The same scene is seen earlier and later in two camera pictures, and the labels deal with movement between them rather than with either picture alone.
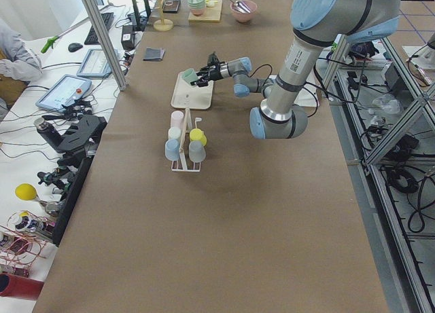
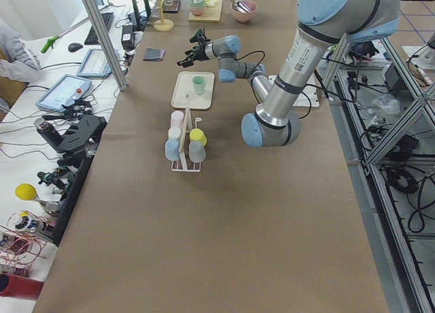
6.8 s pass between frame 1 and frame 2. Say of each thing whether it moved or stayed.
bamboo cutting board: stayed
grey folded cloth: stayed
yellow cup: stayed
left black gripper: moved
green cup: moved
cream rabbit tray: stayed
